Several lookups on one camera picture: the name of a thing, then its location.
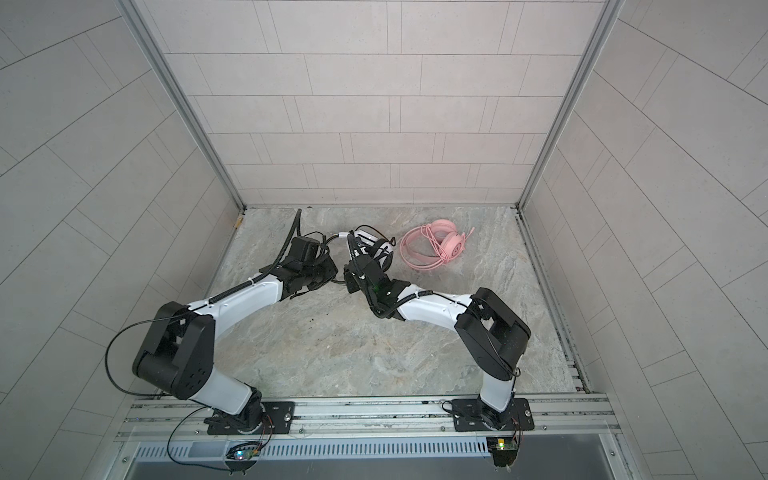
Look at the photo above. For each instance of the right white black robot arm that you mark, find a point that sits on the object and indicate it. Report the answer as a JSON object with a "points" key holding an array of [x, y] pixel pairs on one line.
{"points": [[493, 334]]}

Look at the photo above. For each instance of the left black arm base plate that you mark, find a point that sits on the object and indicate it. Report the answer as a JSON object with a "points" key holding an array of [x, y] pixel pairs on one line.
{"points": [[279, 415]]}

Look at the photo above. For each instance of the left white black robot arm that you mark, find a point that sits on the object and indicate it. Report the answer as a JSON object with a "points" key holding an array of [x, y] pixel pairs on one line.
{"points": [[177, 353]]}

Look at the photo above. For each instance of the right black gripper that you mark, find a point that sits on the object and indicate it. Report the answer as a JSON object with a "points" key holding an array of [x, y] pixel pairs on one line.
{"points": [[351, 273]]}

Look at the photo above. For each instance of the pink headphones with cable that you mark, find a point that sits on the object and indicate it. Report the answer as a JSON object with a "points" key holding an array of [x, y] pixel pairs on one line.
{"points": [[444, 239]]}

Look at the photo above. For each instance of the aluminium mounting rail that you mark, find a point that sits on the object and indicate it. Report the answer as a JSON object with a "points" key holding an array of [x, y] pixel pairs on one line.
{"points": [[368, 417]]}

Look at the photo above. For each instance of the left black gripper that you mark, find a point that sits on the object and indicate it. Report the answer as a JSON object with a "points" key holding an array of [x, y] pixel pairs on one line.
{"points": [[332, 270]]}

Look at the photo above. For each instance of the left circuit board green led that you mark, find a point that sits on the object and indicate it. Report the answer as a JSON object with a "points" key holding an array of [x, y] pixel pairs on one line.
{"points": [[244, 452]]}

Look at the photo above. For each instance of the white black headphones with cable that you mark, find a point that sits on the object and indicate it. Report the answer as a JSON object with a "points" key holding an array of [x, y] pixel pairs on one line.
{"points": [[374, 244]]}

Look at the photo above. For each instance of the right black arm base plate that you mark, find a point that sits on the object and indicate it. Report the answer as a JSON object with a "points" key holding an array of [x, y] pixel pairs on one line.
{"points": [[472, 415]]}

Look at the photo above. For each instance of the right circuit board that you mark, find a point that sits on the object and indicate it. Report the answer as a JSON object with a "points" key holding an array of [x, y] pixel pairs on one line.
{"points": [[503, 450]]}

